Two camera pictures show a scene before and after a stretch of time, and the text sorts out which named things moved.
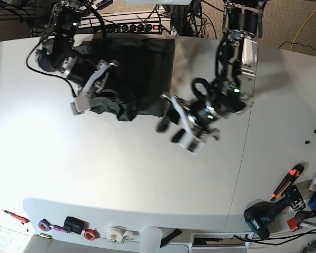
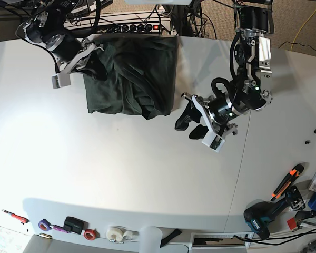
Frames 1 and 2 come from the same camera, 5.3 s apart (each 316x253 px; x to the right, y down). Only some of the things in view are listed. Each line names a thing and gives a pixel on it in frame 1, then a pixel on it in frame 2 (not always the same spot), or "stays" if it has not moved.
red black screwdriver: [21, 220] stays
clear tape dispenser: [117, 234] stays
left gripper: [96, 82] -> [95, 66]
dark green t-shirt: [142, 79] stays
